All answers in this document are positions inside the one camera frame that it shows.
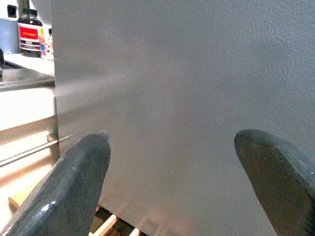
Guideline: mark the white rice cooker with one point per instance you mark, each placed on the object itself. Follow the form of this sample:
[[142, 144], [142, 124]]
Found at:
[[7, 29]]

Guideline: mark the colourful printed bottle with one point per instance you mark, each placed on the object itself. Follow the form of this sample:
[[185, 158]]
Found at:
[[46, 46]]

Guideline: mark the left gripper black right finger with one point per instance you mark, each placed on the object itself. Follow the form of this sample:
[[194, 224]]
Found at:
[[283, 184]]

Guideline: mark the steel gas stove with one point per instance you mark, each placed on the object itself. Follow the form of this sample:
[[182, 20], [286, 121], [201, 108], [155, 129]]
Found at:
[[24, 82]]

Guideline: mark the wooden wine rack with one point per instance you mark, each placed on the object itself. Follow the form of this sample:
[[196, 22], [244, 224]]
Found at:
[[108, 222]]

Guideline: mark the white kitchen counter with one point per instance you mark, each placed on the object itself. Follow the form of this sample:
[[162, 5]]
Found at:
[[27, 110]]

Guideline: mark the dark bottle red label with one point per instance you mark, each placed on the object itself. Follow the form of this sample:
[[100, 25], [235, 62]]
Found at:
[[29, 34]]

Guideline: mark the dark grey fridge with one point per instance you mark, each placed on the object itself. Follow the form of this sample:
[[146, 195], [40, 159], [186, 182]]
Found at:
[[172, 73]]

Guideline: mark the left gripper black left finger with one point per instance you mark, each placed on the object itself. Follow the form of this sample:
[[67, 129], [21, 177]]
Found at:
[[61, 191]]

